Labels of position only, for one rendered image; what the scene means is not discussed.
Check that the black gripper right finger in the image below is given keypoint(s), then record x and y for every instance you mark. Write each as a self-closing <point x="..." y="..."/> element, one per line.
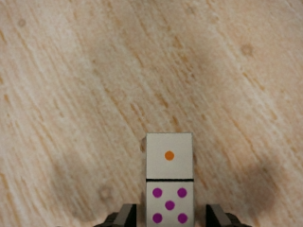
<point x="216" y="217"/>

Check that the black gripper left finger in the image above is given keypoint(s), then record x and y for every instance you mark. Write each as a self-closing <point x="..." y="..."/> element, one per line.
<point x="125" y="218"/>

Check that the white domino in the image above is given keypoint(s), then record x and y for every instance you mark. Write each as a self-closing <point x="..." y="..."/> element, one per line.
<point x="169" y="180"/>

